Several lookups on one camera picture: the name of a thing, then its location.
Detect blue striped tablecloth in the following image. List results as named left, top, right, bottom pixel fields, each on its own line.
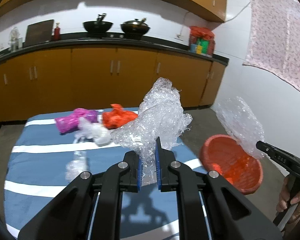
left=4, top=107, right=208, bottom=240

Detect wooden base cabinets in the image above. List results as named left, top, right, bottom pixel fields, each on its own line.
left=0, top=46, right=227, bottom=135

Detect gas stove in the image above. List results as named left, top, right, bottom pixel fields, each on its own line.
left=100, top=32, right=143, bottom=41

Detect white plastic bag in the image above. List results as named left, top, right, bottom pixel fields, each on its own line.
left=77, top=117, right=112, bottom=145

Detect wok with steel lid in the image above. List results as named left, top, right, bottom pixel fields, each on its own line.
left=120, top=17, right=151, bottom=36

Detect red bag on bottles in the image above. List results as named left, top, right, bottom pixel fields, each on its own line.
left=190, top=26, right=215, bottom=40

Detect white wall cable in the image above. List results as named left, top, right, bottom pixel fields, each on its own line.
left=178, top=1, right=252, bottom=39

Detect black wok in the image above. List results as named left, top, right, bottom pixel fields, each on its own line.
left=83, top=13, right=114, bottom=34

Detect red plastic waste basket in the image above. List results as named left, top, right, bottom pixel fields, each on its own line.
left=199, top=134, right=263, bottom=195

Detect green box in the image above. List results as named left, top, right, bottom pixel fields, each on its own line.
left=196, top=39, right=208, bottom=54

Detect purple plastic bag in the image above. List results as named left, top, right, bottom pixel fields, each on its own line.
left=55, top=108, right=98, bottom=133

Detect crumpled clear plastic film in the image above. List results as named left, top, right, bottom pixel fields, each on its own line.
left=66, top=151, right=88, bottom=180

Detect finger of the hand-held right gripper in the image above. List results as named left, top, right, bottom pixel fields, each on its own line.
left=256, top=141, right=300, bottom=174

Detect large clear bubble wrap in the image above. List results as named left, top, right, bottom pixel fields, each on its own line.
left=111, top=77, right=192, bottom=186

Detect black kitchen countertop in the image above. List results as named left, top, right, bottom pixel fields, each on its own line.
left=0, top=34, right=229, bottom=67

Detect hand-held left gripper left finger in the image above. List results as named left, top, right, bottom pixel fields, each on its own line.
left=17, top=152, right=143, bottom=240

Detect person's right hand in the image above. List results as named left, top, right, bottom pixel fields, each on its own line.
left=276, top=175, right=300, bottom=222

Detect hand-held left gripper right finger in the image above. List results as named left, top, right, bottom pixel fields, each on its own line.
left=155, top=136, right=283, bottom=240

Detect dark wooden cutting board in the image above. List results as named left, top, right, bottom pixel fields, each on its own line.
left=23, top=19, right=55, bottom=47

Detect red plastic bag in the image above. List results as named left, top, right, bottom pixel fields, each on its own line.
left=102, top=104, right=138, bottom=130

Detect pink floral curtain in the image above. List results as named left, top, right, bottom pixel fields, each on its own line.
left=242, top=0, right=300, bottom=95

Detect small clear bubble wrap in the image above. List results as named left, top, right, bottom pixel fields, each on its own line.
left=215, top=96, right=265, bottom=160

